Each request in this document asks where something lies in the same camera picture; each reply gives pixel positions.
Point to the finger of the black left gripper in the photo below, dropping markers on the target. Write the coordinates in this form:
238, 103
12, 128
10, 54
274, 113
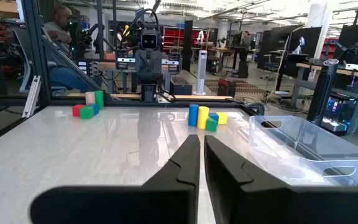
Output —
141, 60
155, 60

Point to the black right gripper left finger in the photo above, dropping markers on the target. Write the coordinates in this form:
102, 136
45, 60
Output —
154, 205

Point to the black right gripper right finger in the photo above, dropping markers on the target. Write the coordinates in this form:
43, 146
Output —
259, 205

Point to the green cylinder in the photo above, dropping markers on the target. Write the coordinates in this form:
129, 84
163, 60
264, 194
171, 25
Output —
99, 99

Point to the blue cylinder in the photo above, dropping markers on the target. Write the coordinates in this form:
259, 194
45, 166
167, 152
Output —
193, 115

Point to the blue cube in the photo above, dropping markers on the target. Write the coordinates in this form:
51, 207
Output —
96, 109
214, 115

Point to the tan cylinder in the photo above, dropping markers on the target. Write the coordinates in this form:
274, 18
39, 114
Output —
89, 98

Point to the yellow cylinder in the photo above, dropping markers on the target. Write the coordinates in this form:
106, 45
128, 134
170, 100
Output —
202, 117

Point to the green cube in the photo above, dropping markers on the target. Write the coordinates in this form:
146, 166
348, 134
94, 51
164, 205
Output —
211, 125
86, 113

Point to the red cube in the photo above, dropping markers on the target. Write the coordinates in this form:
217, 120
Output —
77, 110

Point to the yellow triangular prism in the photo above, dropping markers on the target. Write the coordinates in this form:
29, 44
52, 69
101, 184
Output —
222, 118

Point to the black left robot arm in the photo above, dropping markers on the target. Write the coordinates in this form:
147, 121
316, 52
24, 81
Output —
148, 93

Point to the red storage shelf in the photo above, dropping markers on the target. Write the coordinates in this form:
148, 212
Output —
174, 37

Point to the black floor box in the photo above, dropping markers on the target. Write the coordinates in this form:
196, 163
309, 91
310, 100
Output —
181, 88

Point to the white tower fan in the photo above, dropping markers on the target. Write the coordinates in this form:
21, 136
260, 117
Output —
201, 71

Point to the clear plastic bin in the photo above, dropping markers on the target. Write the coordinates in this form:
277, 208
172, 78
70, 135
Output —
306, 146

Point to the red black toolbox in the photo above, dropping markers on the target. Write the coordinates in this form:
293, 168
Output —
226, 87

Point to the person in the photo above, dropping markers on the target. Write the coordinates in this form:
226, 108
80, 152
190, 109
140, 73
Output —
246, 39
59, 31

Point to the silver aluminium extrusion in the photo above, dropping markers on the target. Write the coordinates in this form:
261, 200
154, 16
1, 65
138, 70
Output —
31, 96

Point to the desktop computer with lights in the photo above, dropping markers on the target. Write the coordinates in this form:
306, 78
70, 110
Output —
337, 115

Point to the black partition panel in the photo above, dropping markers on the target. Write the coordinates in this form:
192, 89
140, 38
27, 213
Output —
357, 40
291, 46

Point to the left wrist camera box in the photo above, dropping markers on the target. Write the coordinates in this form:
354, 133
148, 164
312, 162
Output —
149, 40

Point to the black overhead rig frame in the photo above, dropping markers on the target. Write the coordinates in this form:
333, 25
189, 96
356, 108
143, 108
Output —
35, 53

